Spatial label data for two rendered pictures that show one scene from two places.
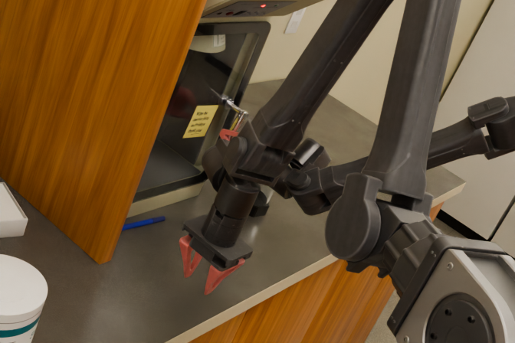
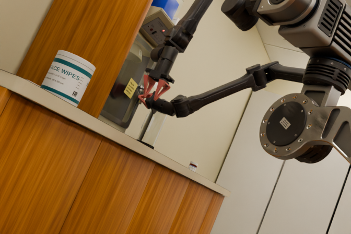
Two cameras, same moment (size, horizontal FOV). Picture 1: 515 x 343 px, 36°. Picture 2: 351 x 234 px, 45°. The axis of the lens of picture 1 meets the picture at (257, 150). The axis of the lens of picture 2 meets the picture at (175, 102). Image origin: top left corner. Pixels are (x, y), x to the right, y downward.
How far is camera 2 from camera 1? 1.09 m
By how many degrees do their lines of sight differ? 34
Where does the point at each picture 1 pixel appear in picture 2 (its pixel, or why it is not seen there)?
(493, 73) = (226, 199)
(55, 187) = not seen: hidden behind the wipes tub
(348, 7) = not seen: outside the picture
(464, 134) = (245, 77)
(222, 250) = (164, 73)
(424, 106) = not seen: outside the picture
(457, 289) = not seen: outside the picture
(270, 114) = (185, 18)
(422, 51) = not seen: outside the picture
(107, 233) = (97, 104)
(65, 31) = (84, 29)
